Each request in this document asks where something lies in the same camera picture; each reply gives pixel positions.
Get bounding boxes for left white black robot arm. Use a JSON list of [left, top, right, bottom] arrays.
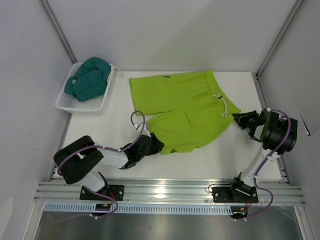
[[53, 133, 165, 200]]

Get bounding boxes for aluminium frame post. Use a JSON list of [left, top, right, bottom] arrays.
[[255, 0, 306, 80], [38, 0, 78, 64]]

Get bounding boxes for right aluminium frame post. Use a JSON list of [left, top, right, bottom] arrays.
[[255, 0, 306, 80]]

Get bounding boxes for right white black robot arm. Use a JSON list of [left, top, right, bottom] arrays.
[[228, 108, 298, 202]]

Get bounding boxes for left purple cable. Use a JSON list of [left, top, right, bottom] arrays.
[[56, 110, 151, 221]]

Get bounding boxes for left aluminium frame post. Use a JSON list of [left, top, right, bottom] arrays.
[[38, 0, 78, 64]]

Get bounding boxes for white slotted cable duct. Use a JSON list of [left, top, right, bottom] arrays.
[[43, 202, 233, 216]]

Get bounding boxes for aluminium mounting rail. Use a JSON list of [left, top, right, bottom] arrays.
[[34, 178, 306, 206]]

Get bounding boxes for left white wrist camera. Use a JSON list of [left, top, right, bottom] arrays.
[[133, 122, 151, 137]]

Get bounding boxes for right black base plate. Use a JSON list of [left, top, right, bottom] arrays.
[[208, 185, 259, 204]]

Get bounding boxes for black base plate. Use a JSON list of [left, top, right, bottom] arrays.
[[79, 184, 125, 201], [208, 185, 259, 204]]

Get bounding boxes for white plastic basket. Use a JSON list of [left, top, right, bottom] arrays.
[[55, 58, 116, 114]]

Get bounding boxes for lime green shorts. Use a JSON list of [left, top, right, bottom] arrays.
[[129, 70, 241, 155]]

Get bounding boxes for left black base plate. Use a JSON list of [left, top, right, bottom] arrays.
[[79, 184, 125, 201]]

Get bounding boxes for teal green shorts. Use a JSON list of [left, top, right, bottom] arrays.
[[64, 57, 112, 102]]

